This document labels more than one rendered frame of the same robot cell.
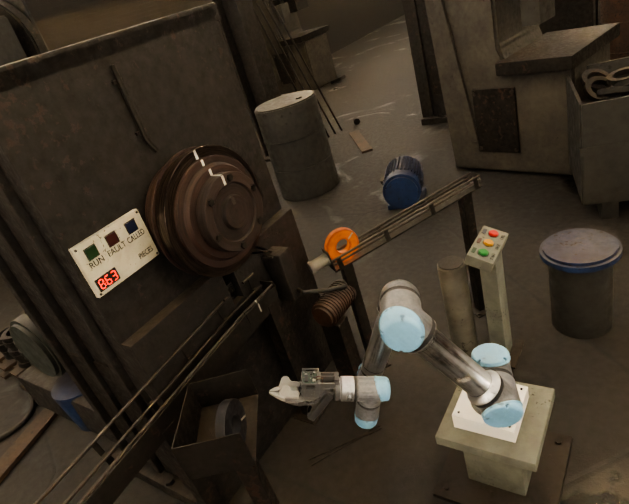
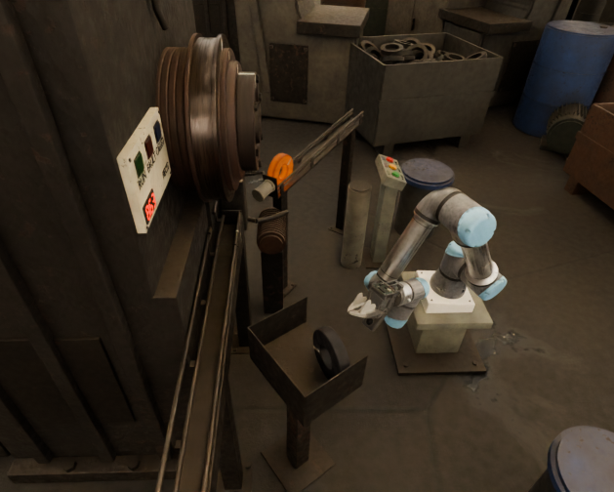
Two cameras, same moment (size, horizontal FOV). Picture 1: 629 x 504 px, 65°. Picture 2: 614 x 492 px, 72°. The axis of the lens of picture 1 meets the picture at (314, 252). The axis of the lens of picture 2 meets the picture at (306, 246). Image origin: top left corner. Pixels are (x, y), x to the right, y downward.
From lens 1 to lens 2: 1.16 m
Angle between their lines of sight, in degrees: 39
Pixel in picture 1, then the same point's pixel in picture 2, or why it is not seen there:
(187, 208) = (231, 111)
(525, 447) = (479, 313)
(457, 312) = (360, 228)
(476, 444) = (449, 320)
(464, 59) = (265, 12)
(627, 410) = not seen: hidden behind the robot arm
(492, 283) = (391, 200)
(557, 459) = not seen: hidden behind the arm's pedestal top
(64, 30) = not seen: outside the picture
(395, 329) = (480, 226)
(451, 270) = (365, 191)
